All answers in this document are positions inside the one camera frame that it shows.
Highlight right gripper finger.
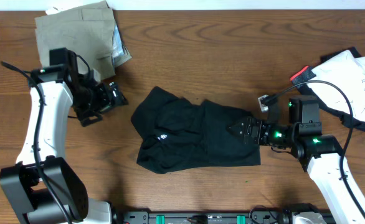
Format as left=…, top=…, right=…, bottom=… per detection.
left=230, top=117, right=248, bottom=128
left=227, top=126, right=244, bottom=140

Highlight black t-shirt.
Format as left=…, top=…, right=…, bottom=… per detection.
left=131, top=86, right=261, bottom=174

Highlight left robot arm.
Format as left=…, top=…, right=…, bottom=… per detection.
left=0, top=62, right=126, bottom=223

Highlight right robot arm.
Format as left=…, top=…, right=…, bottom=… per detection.
left=227, top=95, right=365, bottom=223

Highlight folded khaki shorts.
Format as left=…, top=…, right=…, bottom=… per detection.
left=35, top=1, right=131, bottom=80

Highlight black white printed garment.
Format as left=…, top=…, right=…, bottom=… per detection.
left=290, top=47, right=365, bottom=132

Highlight right black cable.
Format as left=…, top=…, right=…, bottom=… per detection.
left=265, top=80, right=365, bottom=224

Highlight black cable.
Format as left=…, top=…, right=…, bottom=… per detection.
left=265, top=80, right=365, bottom=224
left=0, top=54, right=92, bottom=224

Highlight left black cable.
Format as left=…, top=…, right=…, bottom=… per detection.
left=0, top=54, right=92, bottom=224

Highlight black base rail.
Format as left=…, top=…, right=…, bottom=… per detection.
left=120, top=203, right=338, bottom=224

